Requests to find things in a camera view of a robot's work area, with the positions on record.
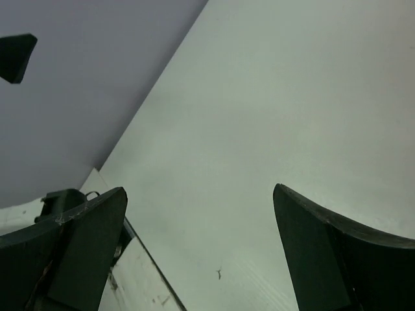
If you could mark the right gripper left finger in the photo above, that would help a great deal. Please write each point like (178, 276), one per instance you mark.
(63, 261)

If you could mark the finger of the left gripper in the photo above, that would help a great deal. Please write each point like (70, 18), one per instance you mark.
(15, 54)

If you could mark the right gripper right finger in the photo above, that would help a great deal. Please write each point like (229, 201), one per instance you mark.
(336, 263)

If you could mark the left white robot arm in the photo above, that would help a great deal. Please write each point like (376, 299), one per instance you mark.
(53, 203)

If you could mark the white foam block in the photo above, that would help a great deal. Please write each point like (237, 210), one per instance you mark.
(134, 283)

